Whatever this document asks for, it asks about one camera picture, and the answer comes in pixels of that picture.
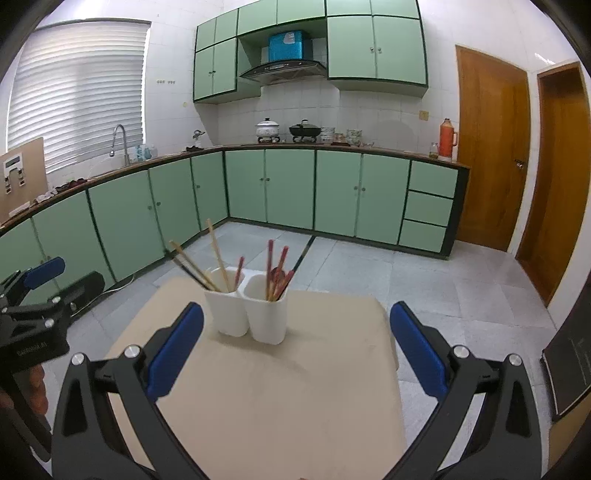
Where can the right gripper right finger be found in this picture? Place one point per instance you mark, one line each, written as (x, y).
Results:
(506, 440)

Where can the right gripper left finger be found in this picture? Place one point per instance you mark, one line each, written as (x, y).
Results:
(87, 440)

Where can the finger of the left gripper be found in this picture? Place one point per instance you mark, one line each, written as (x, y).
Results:
(32, 276)

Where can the black chopstick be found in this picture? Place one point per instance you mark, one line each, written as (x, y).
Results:
(194, 277)
(304, 253)

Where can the red patterned chopstick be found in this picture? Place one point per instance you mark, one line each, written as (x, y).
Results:
(269, 268)
(238, 272)
(283, 258)
(281, 285)

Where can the green lower kitchen cabinets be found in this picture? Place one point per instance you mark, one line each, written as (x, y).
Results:
(123, 222)

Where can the green kitchen cabinets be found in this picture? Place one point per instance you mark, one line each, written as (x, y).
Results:
(123, 222)
(376, 46)

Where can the green upper kitchen cabinets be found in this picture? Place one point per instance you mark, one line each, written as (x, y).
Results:
(376, 46)

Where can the left hand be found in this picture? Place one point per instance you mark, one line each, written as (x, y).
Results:
(35, 392)

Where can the white two-compartment utensil holder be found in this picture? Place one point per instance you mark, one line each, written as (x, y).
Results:
(246, 311)

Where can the black cabinet at right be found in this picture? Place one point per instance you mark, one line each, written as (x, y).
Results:
(567, 362)

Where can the cardboard box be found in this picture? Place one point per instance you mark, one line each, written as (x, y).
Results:
(23, 178)

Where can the white window blinds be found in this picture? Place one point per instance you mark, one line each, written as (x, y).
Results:
(79, 86)

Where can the white cooking pot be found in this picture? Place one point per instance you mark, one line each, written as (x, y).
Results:
(268, 131)

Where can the wooden door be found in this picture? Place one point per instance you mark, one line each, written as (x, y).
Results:
(494, 142)
(562, 181)

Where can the black wok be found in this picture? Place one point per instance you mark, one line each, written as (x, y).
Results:
(305, 132)

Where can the glass jars on counter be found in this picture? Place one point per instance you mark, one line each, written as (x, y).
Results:
(351, 137)

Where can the range hood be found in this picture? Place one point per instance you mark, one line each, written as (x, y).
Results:
(285, 71)

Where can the orange thermos flask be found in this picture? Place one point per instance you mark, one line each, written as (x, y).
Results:
(448, 139)

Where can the blue box on hood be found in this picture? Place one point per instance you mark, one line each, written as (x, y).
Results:
(290, 45)

